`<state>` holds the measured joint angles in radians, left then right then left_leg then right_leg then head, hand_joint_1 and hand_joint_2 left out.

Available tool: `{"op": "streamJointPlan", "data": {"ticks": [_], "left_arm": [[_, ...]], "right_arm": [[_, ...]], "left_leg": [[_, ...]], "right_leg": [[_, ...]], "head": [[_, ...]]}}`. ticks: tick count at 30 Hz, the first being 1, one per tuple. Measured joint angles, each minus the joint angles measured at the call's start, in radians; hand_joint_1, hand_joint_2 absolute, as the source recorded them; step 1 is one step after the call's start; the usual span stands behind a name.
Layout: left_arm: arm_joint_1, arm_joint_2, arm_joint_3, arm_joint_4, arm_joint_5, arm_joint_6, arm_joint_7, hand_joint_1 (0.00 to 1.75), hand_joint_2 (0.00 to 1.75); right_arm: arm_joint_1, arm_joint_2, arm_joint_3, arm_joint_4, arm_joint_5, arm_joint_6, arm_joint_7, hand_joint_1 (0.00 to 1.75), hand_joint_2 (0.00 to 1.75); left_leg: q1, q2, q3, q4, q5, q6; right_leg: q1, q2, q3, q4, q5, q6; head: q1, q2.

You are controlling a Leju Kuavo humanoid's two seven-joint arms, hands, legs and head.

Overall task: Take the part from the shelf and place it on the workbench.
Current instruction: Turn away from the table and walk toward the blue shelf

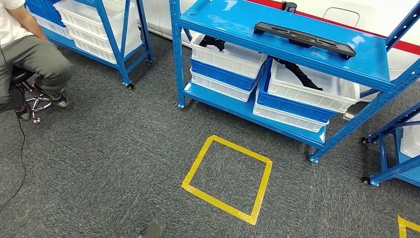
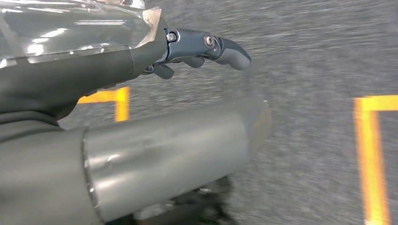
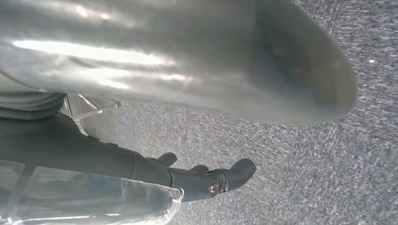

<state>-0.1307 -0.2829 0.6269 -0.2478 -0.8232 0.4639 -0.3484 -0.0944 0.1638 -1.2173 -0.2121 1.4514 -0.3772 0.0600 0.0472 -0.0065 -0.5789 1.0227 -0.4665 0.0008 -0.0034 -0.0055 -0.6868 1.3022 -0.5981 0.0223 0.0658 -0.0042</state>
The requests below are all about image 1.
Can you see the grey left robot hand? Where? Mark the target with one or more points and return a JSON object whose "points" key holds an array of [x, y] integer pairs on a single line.
{"points": [[152, 230]]}

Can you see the small black plastic part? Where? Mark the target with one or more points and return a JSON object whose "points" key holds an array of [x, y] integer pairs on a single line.
{"points": [[211, 42]]}

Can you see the long black plastic part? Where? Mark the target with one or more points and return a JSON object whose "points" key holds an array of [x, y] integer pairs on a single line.
{"points": [[302, 77]]}

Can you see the black plastic panel part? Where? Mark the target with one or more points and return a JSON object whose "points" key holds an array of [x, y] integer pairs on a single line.
{"points": [[305, 37]]}

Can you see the yellow floor tape rectangle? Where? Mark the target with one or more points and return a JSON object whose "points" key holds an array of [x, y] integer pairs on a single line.
{"points": [[402, 228], [193, 177]]}

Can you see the black stool chrome base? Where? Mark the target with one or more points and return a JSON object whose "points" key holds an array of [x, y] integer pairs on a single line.
{"points": [[36, 101]]}

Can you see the person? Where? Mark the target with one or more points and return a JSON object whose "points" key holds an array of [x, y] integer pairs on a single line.
{"points": [[32, 59]]}

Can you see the black stanchion head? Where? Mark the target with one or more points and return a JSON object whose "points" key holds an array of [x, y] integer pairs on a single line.
{"points": [[289, 6]]}

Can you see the red barrier belt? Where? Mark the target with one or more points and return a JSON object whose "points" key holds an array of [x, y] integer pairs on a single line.
{"points": [[407, 46]]}

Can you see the white car body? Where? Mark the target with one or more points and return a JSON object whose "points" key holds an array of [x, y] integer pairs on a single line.
{"points": [[387, 16]]}

